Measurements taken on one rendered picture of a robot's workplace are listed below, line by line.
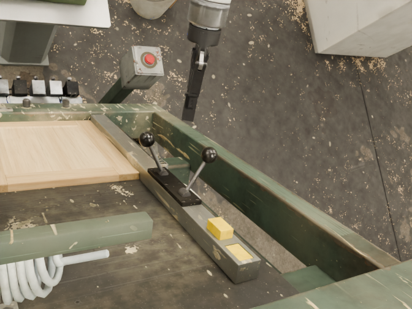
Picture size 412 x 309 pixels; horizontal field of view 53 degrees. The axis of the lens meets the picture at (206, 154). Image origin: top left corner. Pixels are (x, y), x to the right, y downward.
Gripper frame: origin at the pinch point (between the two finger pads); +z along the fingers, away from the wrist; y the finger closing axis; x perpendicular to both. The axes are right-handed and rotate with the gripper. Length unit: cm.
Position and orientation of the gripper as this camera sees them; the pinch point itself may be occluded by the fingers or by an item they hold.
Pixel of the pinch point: (189, 106)
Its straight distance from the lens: 104.9
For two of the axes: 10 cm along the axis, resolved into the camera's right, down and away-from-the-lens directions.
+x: -9.8, -1.4, -1.6
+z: -2.0, 8.7, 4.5
